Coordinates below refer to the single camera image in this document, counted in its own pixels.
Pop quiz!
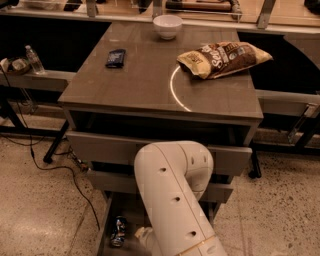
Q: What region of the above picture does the grey bottom drawer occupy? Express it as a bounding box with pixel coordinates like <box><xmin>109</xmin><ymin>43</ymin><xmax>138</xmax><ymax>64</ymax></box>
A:
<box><xmin>94</xmin><ymin>191</ymin><xmax>218</xmax><ymax>256</ymax></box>

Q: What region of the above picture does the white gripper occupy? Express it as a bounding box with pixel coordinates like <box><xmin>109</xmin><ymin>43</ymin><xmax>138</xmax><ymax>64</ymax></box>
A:
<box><xmin>135</xmin><ymin>227</ymin><xmax>163</xmax><ymax>256</ymax></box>

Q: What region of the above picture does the white bowl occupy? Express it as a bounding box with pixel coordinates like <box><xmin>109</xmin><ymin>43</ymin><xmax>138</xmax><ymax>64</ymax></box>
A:
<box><xmin>153</xmin><ymin>15</ymin><xmax>183</xmax><ymax>40</ymax></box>

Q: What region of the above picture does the blue pepsi can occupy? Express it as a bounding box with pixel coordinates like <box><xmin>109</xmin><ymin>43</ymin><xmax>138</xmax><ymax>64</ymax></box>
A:
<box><xmin>110</xmin><ymin>216</ymin><xmax>127</xmax><ymax>247</ymax></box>

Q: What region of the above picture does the brown chip bag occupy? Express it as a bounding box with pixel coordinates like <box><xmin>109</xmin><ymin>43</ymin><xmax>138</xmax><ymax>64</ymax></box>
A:
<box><xmin>177</xmin><ymin>42</ymin><xmax>273</xmax><ymax>79</ymax></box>

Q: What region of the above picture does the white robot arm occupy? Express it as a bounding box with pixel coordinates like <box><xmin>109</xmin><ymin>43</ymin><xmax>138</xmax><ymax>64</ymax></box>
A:
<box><xmin>134</xmin><ymin>141</ymin><xmax>227</xmax><ymax>256</ymax></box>

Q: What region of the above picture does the clear water bottle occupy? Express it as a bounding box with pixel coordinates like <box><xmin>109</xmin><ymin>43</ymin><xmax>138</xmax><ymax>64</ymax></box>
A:
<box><xmin>25</xmin><ymin>45</ymin><xmax>45</xmax><ymax>75</ymax></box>

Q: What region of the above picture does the black floor cable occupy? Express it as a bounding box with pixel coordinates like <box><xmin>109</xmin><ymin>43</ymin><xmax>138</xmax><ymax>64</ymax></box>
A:
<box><xmin>0</xmin><ymin>68</ymin><xmax>101</xmax><ymax>232</ymax></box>

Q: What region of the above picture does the grey top drawer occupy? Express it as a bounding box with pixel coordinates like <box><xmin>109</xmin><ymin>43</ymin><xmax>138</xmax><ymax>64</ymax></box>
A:
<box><xmin>66</xmin><ymin>131</ymin><xmax>252</xmax><ymax>176</ymax></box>

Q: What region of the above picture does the grey side bench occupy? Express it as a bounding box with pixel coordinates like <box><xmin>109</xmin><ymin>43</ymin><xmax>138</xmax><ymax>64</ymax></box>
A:
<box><xmin>0</xmin><ymin>70</ymin><xmax>76</xmax><ymax>92</ymax></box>

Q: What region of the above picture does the small bowl with items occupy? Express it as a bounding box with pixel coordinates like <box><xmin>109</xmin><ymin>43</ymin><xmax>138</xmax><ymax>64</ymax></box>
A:
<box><xmin>0</xmin><ymin>58</ymin><xmax>30</xmax><ymax>75</ymax></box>

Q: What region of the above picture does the dark blue snack packet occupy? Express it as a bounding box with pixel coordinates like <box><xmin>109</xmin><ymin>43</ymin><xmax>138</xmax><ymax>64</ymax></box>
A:
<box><xmin>106</xmin><ymin>49</ymin><xmax>126</xmax><ymax>68</ymax></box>

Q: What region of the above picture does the grey drawer cabinet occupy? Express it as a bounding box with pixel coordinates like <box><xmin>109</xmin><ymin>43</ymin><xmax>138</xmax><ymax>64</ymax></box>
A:
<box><xmin>57</xmin><ymin>21</ymin><xmax>264</xmax><ymax>204</ymax></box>

